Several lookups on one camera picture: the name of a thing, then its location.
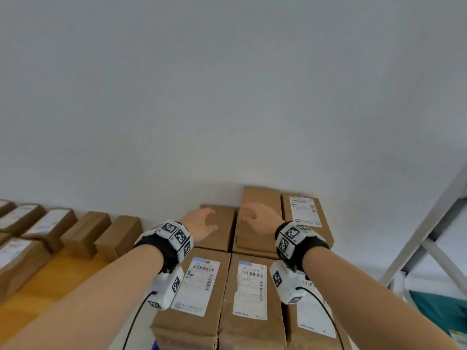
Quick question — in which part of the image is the person's left hand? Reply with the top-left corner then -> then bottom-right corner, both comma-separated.
180,207 -> 219,245

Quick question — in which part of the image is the person's right hand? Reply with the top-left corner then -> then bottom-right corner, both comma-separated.
242,203 -> 285,237

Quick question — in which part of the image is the cardboard parcel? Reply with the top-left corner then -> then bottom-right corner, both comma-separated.
233,185 -> 284,252
150,247 -> 232,350
218,253 -> 287,350

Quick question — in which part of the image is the wide plain brown parcel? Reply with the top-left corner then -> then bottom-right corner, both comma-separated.
232,244 -> 281,260

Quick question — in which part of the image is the pile of brown cardboard parcels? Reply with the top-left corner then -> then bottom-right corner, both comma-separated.
0,199 -> 144,307

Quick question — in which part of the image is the person's left forearm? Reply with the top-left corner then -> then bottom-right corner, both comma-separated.
0,245 -> 164,350

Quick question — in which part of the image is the person's right forearm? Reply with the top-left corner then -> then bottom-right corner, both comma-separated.
302,246 -> 460,350

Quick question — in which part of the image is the black wristband with marker tags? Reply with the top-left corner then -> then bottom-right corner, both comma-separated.
134,219 -> 194,275
274,221 -> 331,273

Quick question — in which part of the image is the grey metal shelf rack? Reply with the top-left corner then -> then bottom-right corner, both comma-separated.
379,175 -> 467,317

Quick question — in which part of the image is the orange wooden table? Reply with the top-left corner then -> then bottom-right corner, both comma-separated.
0,247 -> 110,347

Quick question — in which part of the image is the teal mailer bag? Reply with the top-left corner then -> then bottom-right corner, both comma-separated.
408,289 -> 467,339

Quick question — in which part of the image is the white marker-tagged wrist camera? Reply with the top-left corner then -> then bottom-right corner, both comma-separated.
147,265 -> 185,310
269,260 -> 306,306

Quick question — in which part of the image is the black camera cable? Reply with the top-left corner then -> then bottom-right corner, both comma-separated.
122,290 -> 158,350
295,286 -> 345,350

